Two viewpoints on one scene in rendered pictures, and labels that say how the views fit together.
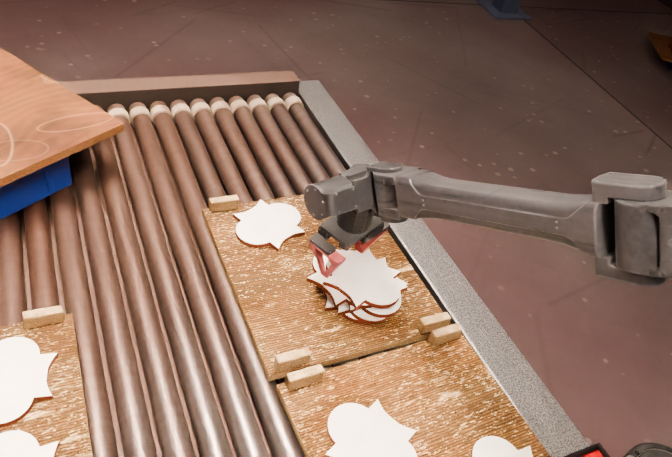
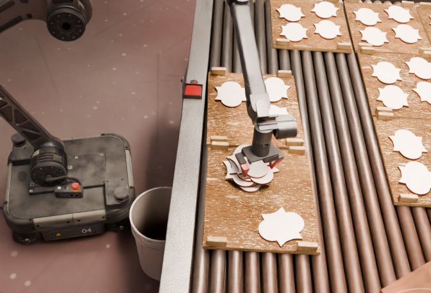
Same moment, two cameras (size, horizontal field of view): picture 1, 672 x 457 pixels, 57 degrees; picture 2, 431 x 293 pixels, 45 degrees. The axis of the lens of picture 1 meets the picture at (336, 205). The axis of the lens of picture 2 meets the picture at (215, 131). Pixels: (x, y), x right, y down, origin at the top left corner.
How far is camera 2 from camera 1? 194 cm
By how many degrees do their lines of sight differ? 92
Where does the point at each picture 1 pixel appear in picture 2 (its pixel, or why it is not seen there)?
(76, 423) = (387, 156)
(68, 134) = (419, 283)
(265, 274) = (294, 197)
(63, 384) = (394, 172)
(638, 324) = not seen: outside the picture
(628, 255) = not seen: outside the picture
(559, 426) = (190, 107)
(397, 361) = (247, 140)
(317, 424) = not seen: hidden behind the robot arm
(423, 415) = (249, 120)
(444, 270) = (183, 179)
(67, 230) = (403, 263)
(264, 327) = (303, 170)
